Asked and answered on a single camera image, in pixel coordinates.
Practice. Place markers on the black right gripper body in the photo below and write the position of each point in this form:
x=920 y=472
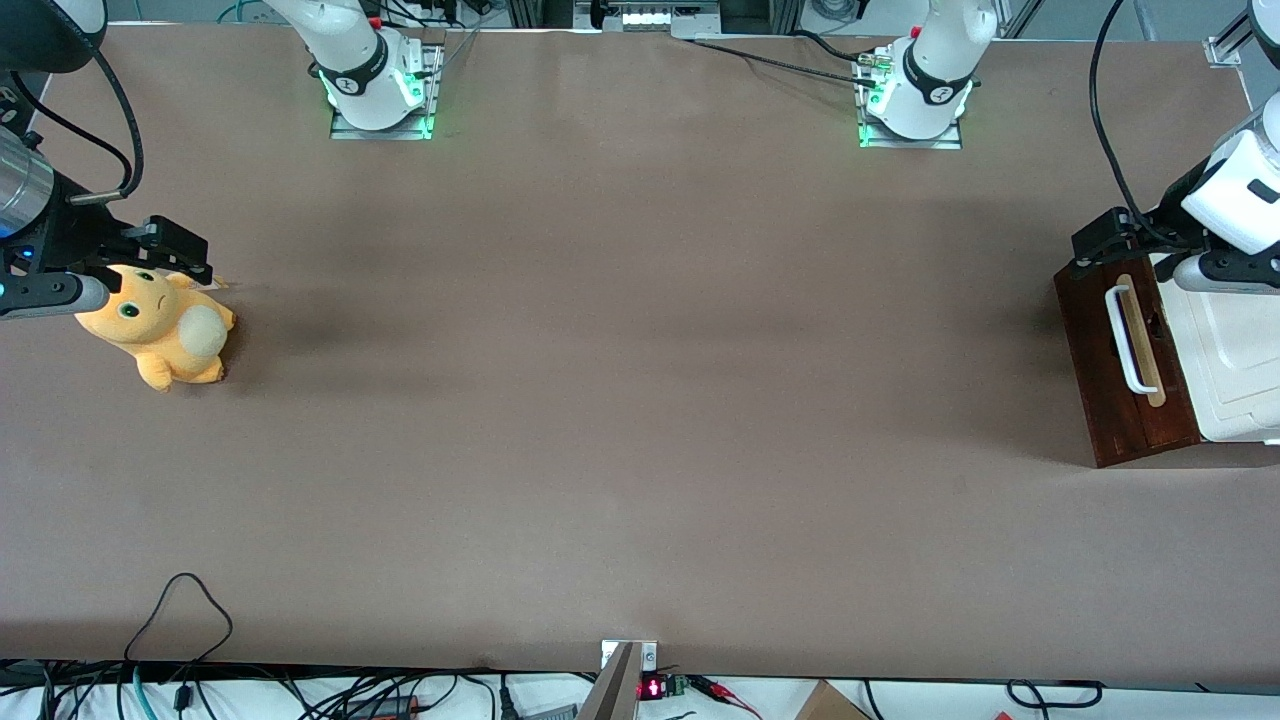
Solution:
x=78 y=233

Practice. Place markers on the dark wood drawer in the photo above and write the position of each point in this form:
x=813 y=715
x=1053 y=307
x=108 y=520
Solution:
x=1090 y=385

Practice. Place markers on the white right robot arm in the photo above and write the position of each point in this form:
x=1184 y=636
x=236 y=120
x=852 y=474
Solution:
x=352 y=55

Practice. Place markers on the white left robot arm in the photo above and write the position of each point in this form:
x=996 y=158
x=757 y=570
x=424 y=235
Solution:
x=930 y=60

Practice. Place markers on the light wooden drawer strip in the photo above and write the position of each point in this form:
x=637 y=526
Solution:
x=1148 y=365

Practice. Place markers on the orange plush toy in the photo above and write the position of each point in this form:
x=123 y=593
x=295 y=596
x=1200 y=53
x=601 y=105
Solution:
x=165 y=335

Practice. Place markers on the white cabinet box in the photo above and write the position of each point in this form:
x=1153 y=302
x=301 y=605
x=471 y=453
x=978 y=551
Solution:
x=1240 y=370

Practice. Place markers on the white light bar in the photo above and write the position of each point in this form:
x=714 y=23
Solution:
x=647 y=17

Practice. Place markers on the brown cardboard box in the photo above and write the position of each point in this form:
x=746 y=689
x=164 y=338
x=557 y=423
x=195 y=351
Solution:
x=832 y=703

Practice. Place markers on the black power adapter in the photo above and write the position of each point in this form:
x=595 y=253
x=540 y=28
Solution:
x=385 y=707

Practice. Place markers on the red clip leads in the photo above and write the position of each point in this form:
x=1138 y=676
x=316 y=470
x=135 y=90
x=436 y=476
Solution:
x=725 y=693

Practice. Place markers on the red digit display module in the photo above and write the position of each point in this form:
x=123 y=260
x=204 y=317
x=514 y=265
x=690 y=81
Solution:
x=653 y=688

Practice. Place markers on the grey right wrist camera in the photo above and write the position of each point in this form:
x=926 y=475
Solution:
x=50 y=296

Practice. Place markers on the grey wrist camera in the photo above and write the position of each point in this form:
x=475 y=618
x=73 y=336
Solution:
x=1232 y=273
x=50 y=296

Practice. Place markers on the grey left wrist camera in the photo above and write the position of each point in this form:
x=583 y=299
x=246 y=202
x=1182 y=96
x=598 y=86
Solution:
x=1232 y=273

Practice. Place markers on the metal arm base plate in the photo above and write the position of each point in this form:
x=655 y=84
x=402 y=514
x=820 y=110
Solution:
x=345 y=130
x=945 y=143

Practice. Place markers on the aluminium frame profile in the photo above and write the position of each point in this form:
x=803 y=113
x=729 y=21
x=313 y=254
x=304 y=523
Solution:
x=1228 y=45

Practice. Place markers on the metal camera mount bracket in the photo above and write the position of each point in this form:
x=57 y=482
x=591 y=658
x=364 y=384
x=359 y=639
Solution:
x=625 y=665

